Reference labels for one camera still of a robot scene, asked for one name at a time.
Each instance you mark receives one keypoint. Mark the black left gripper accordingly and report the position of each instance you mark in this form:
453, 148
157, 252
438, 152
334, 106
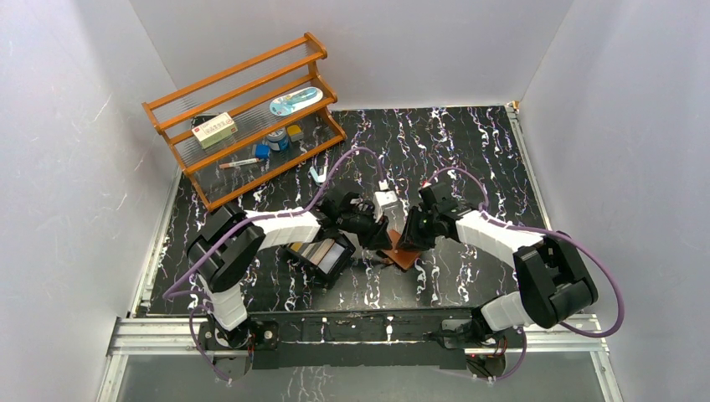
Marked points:
375, 233

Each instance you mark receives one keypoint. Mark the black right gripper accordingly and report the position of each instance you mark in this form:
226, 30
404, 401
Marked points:
410, 238

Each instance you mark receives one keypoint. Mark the orange leather card holder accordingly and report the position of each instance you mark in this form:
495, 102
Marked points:
402, 259

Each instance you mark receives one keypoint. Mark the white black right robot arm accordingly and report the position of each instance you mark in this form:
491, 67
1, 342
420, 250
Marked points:
553, 282

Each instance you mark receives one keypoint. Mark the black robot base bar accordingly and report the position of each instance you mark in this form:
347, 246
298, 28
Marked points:
441, 337

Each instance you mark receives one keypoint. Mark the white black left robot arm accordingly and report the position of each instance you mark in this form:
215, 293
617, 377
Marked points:
224, 249

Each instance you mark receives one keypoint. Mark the stack of cards in box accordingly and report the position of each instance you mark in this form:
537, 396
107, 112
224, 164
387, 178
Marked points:
323, 255

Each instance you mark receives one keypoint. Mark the black card storage box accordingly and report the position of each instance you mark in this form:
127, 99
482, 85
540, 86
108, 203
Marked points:
327, 281

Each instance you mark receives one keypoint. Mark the white blue stapler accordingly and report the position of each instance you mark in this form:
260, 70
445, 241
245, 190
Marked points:
318, 172

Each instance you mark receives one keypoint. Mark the yellow grey small block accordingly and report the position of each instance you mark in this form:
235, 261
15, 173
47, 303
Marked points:
295, 133

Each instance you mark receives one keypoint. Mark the blue white small jar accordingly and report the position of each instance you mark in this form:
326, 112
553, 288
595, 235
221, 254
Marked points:
278, 140

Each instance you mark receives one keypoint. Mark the blue small cube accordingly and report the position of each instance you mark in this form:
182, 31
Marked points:
262, 152

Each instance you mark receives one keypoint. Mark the white red marker pen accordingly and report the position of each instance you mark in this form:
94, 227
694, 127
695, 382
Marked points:
239, 163

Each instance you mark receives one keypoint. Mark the blue oval blister pack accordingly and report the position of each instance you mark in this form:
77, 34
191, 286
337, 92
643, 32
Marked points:
295, 101

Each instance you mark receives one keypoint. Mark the orange wooden shelf rack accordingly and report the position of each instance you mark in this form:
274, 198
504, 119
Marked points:
245, 91

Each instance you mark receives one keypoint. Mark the white green carton box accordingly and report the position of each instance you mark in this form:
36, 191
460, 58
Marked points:
210, 129

